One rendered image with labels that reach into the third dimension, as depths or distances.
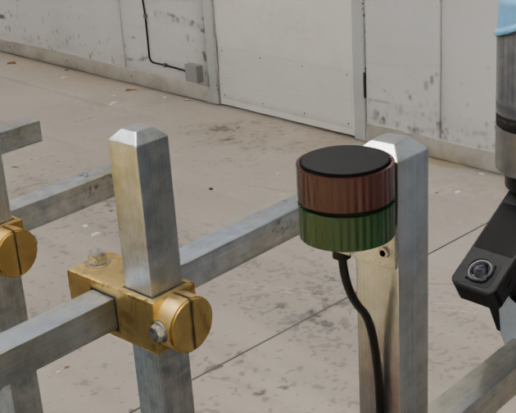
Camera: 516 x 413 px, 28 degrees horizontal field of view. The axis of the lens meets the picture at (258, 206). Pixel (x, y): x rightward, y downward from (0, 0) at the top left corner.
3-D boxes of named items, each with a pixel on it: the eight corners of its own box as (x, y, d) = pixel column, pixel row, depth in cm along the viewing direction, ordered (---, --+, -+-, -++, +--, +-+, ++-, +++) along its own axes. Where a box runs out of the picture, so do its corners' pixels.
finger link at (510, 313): (554, 358, 103) (558, 275, 99) (525, 384, 99) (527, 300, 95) (527, 348, 105) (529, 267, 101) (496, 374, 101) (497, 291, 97)
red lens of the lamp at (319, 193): (337, 171, 67) (337, 139, 66) (414, 189, 63) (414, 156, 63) (277, 200, 63) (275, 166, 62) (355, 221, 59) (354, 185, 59)
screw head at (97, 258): (99, 256, 94) (97, 244, 94) (114, 261, 93) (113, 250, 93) (81, 264, 93) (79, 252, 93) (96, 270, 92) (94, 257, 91)
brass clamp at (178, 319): (119, 296, 98) (113, 247, 96) (220, 337, 89) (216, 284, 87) (67, 320, 94) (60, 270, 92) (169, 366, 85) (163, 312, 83)
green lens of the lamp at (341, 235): (338, 206, 68) (337, 175, 67) (414, 227, 64) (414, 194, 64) (279, 237, 64) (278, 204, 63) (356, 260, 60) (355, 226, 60)
